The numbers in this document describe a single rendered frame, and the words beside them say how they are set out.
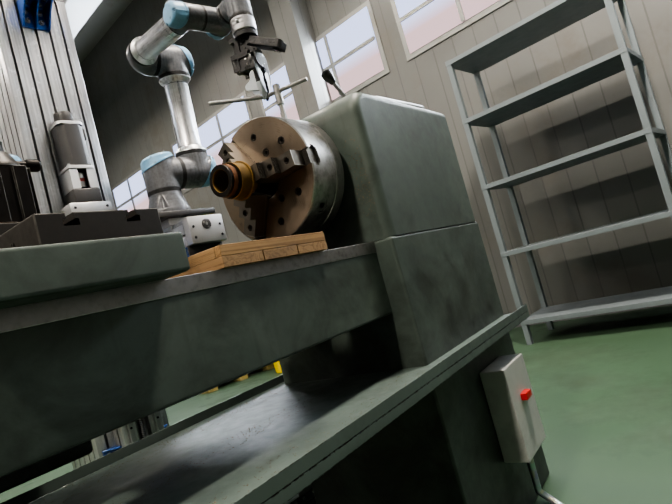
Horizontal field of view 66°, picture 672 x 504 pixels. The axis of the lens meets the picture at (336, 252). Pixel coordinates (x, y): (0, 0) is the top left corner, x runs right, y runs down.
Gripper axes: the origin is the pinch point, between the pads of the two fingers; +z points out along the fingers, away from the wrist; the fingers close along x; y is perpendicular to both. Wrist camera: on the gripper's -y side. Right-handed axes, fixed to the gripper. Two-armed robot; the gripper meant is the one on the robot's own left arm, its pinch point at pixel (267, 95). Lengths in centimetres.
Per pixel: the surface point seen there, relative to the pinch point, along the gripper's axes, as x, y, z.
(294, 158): 32.1, -16.5, 29.1
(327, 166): 24.0, -20.9, 31.5
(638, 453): -48, -75, 137
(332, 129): 13.8, -21.2, 20.5
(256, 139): 25.5, -5.2, 19.7
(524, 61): -314, -91, -73
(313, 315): 44, -17, 64
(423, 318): 12, -31, 73
